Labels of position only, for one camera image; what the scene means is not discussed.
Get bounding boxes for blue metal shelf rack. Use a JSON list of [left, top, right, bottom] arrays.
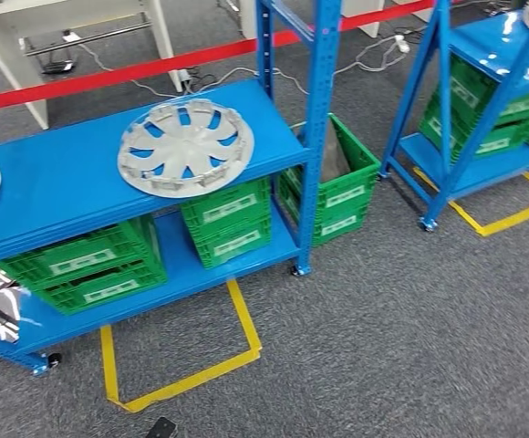
[[0, 0, 343, 377], [380, 0, 529, 234]]

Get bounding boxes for yellow floor tape outline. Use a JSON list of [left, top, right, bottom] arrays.
[[413, 167, 529, 239], [100, 278, 264, 414]]

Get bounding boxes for grey sheet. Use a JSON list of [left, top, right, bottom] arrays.
[[320, 133, 352, 183]]

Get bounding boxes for silver wheel hubcap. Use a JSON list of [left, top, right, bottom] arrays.
[[117, 98, 256, 200]]

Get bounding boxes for white power adapter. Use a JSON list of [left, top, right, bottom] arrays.
[[177, 68, 220, 93]]

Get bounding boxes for white desk panel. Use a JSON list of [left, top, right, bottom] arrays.
[[239, 0, 259, 40], [342, 0, 383, 39]]

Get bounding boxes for red barrier belt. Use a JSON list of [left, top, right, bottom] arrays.
[[0, 0, 435, 115]]

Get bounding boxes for black router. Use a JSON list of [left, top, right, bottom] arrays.
[[41, 58, 76, 76]]

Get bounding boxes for white desk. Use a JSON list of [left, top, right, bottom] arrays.
[[0, 0, 184, 131]]

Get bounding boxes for white floor cable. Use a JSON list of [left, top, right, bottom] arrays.
[[77, 36, 407, 99]]

